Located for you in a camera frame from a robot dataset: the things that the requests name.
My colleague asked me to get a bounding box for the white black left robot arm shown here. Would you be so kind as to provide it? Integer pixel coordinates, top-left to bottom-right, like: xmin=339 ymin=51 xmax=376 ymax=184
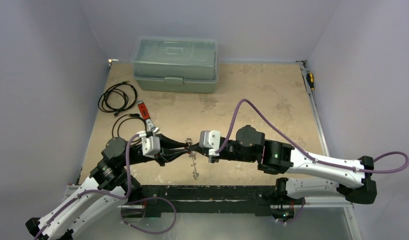
xmin=25 ymin=131 xmax=191 ymax=240

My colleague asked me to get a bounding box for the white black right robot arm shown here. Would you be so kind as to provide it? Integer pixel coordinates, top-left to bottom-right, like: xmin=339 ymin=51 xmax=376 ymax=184
xmin=191 ymin=125 xmax=377 ymax=205

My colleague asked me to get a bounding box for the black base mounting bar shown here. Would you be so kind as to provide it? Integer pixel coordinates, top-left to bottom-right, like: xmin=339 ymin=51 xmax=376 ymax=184
xmin=119 ymin=183 xmax=306 ymax=220

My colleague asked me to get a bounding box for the green plastic toolbox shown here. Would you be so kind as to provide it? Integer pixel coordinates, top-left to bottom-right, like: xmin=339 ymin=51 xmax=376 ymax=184
xmin=130 ymin=36 xmax=218 ymax=94

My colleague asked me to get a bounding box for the yellow black screwdriver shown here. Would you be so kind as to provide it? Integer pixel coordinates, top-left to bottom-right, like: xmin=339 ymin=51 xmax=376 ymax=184
xmin=306 ymin=72 xmax=315 ymax=91

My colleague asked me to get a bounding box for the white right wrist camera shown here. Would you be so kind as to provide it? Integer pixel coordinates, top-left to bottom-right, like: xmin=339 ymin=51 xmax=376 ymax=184
xmin=199 ymin=130 xmax=221 ymax=164

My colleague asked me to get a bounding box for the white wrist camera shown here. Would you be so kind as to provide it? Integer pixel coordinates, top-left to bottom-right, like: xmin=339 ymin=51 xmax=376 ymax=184
xmin=137 ymin=130 xmax=161 ymax=158
xmin=199 ymin=130 xmax=221 ymax=164

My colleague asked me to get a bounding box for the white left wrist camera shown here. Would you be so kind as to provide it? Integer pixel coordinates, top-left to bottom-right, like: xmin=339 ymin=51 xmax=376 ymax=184
xmin=137 ymin=130 xmax=161 ymax=158

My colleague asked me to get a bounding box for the red handled adjustable wrench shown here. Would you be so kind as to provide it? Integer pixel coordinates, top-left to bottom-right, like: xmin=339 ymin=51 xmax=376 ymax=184
xmin=137 ymin=99 xmax=160 ymax=134

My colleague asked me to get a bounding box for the black usb cable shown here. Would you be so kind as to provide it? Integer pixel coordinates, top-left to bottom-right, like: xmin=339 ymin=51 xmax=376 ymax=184
xmin=111 ymin=113 xmax=148 ymax=142

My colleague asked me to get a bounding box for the coiled black cable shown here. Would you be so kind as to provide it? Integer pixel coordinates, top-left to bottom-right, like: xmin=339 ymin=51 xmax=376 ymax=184
xmin=98 ymin=80 xmax=138 ymax=117

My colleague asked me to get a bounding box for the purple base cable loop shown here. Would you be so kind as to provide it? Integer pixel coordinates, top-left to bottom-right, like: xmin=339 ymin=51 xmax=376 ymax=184
xmin=120 ymin=195 xmax=178 ymax=236

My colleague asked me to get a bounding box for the aluminium frame rail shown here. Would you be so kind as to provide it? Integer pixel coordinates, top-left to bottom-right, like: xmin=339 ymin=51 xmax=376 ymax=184
xmin=296 ymin=61 xmax=362 ymax=240

